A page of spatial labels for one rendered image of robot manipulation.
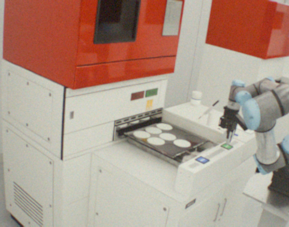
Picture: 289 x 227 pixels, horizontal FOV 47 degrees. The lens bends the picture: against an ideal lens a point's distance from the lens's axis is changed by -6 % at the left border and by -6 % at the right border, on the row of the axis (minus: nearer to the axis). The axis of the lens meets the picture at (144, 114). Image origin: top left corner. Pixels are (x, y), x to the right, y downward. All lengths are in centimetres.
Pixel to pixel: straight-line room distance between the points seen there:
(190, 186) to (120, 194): 43
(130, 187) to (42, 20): 98
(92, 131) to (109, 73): 34
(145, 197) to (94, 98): 57
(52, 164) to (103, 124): 36
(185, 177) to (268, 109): 55
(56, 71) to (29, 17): 37
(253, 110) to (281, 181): 68
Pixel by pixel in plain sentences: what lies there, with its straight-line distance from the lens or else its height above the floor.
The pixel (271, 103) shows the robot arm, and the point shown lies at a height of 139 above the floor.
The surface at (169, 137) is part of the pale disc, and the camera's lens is 212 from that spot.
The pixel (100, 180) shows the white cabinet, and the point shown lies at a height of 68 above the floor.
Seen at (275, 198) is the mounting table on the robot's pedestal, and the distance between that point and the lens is 191.
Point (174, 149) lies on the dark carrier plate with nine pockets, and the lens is 198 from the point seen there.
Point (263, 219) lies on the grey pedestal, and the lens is 207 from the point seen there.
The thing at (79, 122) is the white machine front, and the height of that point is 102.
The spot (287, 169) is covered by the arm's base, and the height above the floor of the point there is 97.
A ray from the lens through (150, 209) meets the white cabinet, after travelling 181.
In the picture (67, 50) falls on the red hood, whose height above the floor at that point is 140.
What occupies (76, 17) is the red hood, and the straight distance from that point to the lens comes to 165.
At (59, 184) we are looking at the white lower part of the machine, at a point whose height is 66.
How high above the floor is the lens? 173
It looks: 20 degrees down
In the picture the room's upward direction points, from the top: 8 degrees clockwise
